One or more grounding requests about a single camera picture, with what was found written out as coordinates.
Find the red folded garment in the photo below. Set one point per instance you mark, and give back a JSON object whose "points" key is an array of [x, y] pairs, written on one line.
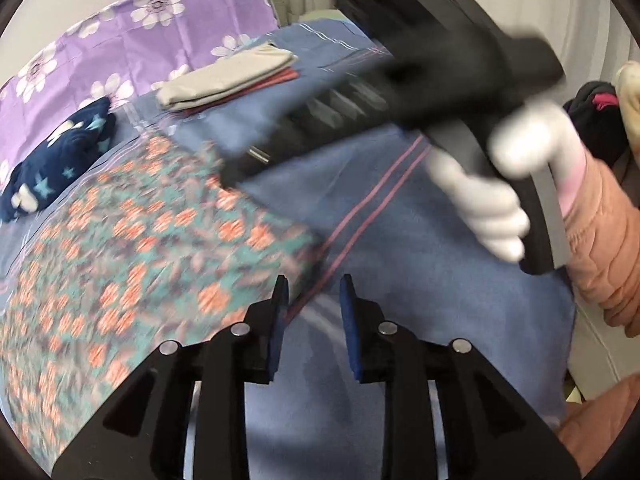
{"points": [[281, 79]]}

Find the navy star print blanket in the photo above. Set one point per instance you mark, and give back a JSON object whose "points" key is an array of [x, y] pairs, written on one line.
{"points": [[55, 160]]}

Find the cream cloth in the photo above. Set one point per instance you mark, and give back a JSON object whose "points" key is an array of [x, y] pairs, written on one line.
{"points": [[630, 90]]}

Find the yellow-green pillow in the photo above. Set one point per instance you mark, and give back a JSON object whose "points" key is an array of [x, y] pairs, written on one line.
{"points": [[320, 16]]}

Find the dark clothes pile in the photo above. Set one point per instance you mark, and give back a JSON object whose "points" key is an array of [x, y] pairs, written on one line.
{"points": [[595, 120]]}

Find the blue striped bed sheet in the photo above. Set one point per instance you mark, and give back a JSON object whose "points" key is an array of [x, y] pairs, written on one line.
{"points": [[425, 310]]}

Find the person's right hand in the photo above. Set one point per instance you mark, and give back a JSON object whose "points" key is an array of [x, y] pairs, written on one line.
{"points": [[490, 215]]}

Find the person's right forearm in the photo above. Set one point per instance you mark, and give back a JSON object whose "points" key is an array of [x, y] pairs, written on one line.
{"points": [[605, 240]]}

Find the person's peach jacket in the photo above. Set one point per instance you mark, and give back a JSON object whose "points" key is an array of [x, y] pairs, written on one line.
{"points": [[600, 425]]}

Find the purple floral pillow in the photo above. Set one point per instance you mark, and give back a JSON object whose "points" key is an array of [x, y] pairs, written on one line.
{"points": [[100, 50]]}

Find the light grey garment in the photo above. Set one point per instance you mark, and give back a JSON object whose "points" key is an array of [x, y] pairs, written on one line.
{"points": [[225, 80]]}

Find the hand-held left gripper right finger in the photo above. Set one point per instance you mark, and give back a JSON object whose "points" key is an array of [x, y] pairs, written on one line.
{"points": [[350, 330]]}

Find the teal floral long-sleeve shirt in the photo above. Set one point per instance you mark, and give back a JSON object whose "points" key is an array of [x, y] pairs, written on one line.
{"points": [[125, 260]]}

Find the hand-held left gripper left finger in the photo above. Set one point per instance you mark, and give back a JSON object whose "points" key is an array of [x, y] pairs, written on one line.
{"points": [[277, 330]]}

